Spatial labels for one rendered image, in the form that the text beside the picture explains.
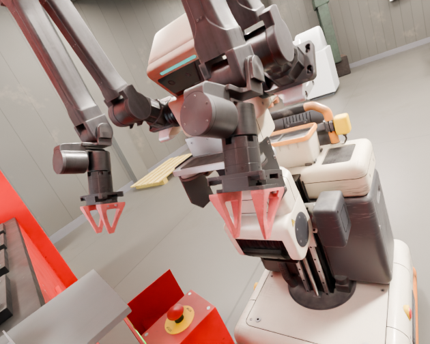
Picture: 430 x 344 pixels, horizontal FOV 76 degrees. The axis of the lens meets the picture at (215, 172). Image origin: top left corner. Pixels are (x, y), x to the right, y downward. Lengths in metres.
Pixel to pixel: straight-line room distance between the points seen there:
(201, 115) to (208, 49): 0.12
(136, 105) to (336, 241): 0.72
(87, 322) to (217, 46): 0.42
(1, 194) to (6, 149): 2.09
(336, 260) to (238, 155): 0.90
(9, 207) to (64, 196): 2.24
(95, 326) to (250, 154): 0.31
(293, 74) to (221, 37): 0.25
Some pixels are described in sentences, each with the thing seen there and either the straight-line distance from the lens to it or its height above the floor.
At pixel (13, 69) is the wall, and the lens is 5.02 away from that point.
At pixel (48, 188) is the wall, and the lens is 4.73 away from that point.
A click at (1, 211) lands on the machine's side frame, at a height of 0.96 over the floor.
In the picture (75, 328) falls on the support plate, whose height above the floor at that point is 1.00.
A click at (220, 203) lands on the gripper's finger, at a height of 1.05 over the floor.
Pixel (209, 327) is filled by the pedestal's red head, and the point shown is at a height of 0.75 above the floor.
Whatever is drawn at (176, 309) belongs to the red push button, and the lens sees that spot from 0.68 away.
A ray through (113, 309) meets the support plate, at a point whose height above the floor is 1.00.
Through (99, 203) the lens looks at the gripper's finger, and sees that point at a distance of 0.69.
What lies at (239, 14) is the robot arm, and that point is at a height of 1.30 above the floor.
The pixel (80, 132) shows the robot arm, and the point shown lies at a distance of 0.78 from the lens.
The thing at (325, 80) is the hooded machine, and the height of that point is 0.32.
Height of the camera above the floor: 1.23
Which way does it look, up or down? 18 degrees down
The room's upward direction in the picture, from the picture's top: 24 degrees counter-clockwise
